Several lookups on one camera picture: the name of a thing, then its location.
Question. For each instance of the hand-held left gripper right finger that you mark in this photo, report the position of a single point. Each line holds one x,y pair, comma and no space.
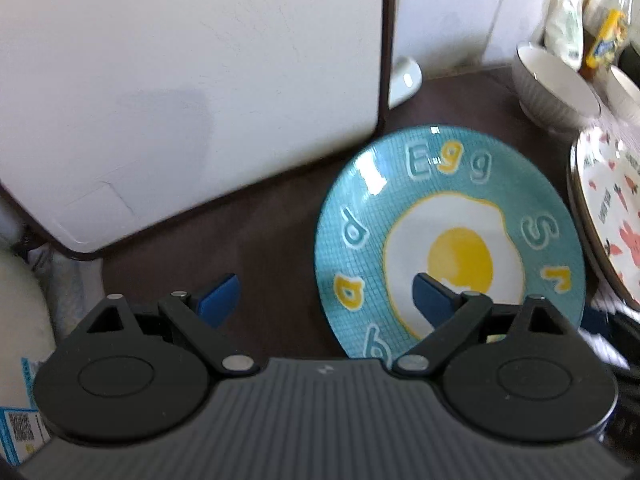
429,296

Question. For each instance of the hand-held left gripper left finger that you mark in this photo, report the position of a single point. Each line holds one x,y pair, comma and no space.
220,301

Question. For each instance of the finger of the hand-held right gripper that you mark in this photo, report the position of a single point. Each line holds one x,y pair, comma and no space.
597,321

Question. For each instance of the teal egg print plate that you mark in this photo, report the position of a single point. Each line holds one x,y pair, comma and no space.
360,240

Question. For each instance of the rabbit print plate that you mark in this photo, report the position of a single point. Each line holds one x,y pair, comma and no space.
610,195

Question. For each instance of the white bowl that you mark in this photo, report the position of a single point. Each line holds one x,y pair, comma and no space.
555,85
626,95

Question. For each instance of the brown table mat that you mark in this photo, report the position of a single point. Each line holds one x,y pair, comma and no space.
270,230

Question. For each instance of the white rice cooker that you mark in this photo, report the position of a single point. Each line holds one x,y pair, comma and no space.
22,320

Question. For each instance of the white cutting board stand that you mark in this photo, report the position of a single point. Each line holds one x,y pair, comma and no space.
404,80

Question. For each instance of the white cutting board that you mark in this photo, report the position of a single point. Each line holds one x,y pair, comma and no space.
190,85

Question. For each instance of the oil bottle with yellow label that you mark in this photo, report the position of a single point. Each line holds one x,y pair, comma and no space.
607,40

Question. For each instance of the white seasoning bag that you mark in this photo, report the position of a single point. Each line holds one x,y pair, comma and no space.
565,30

